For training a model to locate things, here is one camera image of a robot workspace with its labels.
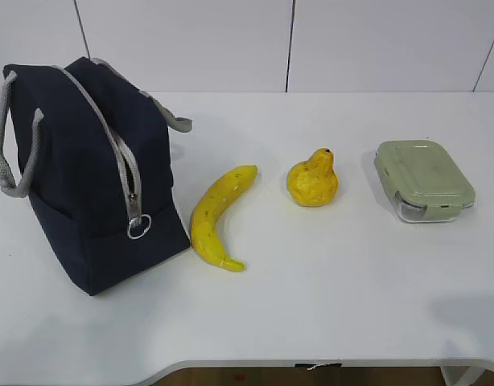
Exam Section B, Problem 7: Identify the black tape on table edge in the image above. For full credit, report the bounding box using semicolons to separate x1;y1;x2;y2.
294;363;342;371

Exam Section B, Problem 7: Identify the yellow banana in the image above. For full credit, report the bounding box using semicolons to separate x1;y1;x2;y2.
190;165;258;273

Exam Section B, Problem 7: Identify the yellow pear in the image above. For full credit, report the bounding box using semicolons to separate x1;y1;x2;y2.
286;148;339;207

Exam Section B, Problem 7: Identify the green lid glass container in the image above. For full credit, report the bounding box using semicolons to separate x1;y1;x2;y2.
374;140;475;223

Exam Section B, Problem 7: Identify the navy blue lunch bag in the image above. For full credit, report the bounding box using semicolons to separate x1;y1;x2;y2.
0;57;192;296

